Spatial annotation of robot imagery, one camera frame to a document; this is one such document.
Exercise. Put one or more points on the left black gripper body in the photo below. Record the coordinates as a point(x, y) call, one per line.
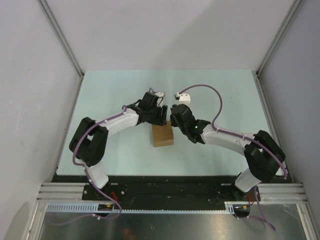
point(154, 112)

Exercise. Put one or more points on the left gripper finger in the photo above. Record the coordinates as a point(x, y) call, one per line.
point(163, 115)
point(158, 121)

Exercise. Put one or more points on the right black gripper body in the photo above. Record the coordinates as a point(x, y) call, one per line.
point(183, 129)

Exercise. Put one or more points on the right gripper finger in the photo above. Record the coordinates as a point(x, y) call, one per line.
point(173, 121)
point(183, 127)

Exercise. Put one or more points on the brown cardboard express box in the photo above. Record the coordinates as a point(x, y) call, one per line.
point(162, 135)

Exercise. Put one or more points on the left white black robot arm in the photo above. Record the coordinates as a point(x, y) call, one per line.
point(89, 141)

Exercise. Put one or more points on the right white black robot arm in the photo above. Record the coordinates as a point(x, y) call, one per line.
point(263, 155)

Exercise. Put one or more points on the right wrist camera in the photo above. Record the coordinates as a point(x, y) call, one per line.
point(183, 98)

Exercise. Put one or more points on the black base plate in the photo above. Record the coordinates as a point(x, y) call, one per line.
point(163, 194)

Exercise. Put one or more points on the right aluminium side rail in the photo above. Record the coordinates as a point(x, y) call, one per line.
point(266, 109)

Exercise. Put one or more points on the aluminium front rail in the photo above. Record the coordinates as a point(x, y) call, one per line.
point(270, 193)

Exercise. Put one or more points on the left aluminium corner post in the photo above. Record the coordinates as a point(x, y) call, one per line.
point(57, 30)

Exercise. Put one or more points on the aluminium corner post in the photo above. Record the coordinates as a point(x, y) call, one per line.
point(57, 30)
point(280, 34)

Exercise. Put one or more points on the right aluminium corner post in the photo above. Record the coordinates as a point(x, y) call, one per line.
point(280, 34)

